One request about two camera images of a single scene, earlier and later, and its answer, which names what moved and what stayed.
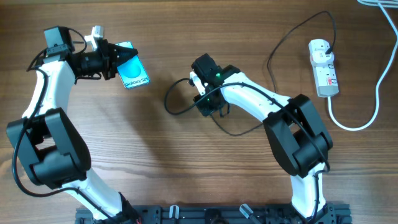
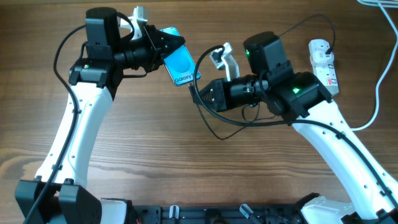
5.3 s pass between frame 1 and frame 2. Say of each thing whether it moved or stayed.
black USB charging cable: moved
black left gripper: moved
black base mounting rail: stayed
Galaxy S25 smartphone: moved
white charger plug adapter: stayed
